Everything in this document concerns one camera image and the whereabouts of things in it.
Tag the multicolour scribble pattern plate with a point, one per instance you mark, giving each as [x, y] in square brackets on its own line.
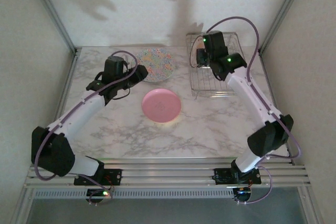
[157, 61]

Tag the pink plate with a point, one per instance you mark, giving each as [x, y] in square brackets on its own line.
[161, 104]

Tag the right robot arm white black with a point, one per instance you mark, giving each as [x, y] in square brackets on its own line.
[252, 95]

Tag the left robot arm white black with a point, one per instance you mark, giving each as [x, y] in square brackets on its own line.
[78, 111]

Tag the controller board with LED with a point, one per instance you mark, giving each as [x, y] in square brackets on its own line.
[241, 193]
[101, 195]

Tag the aluminium side rail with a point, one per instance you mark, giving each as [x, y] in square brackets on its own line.
[270, 87]
[68, 82]

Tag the aluminium frame post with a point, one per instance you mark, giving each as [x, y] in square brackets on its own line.
[55, 16]
[283, 16]

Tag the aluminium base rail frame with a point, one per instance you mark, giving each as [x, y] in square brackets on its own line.
[168, 174]

